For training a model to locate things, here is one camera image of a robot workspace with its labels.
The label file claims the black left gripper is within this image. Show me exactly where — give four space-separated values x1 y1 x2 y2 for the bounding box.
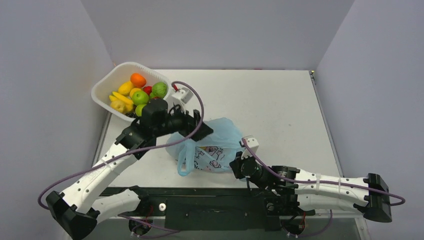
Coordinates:
153 101 213 140

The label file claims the light blue plastic bag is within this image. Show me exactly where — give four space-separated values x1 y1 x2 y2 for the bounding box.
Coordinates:
165 117 243 177

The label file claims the orange fake orange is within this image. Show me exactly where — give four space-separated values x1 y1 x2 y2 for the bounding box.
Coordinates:
130 73 147 88

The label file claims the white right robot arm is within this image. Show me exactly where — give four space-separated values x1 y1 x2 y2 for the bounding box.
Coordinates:
229 152 392 223

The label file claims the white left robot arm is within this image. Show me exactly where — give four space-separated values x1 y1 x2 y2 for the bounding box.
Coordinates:
45 98 214 240

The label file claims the light green fake apple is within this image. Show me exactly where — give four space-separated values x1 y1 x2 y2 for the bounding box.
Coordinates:
134 104 147 117

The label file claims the red fake strawberry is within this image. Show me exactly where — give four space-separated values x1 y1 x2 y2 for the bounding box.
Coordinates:
142 86 152 95

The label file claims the yellow fake lemon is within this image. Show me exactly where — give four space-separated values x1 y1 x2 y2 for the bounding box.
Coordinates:
129 87 142 98

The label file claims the yellow fake pear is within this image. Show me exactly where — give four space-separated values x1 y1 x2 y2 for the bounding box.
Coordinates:
109 99 126 114

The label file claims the yellow fake mango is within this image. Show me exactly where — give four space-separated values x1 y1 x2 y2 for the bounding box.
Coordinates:
117 81 135 96

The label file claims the yellow fake banana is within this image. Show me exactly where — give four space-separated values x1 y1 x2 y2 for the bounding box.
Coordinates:
109 91 134 106

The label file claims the white plastic basket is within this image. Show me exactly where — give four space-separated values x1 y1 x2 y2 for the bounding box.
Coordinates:
91 61 174 122

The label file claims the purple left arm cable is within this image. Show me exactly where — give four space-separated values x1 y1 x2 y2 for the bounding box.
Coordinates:
37 80 205 239

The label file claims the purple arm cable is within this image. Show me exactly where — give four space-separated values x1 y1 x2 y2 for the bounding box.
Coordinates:
240 138 406 239
37 80 205 239

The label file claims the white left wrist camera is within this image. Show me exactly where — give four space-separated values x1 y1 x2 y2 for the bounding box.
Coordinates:
168 87 194 112

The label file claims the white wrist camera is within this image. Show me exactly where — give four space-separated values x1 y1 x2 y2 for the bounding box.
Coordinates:
241 135 259 160
168 87 194 112

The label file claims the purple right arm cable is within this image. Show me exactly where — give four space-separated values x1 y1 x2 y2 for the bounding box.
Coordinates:
240 138 406 239

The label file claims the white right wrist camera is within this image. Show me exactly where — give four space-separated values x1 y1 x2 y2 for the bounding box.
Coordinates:
241 135 259 160

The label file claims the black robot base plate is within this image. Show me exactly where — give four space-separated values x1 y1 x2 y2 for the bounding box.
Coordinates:
99 187 316 232

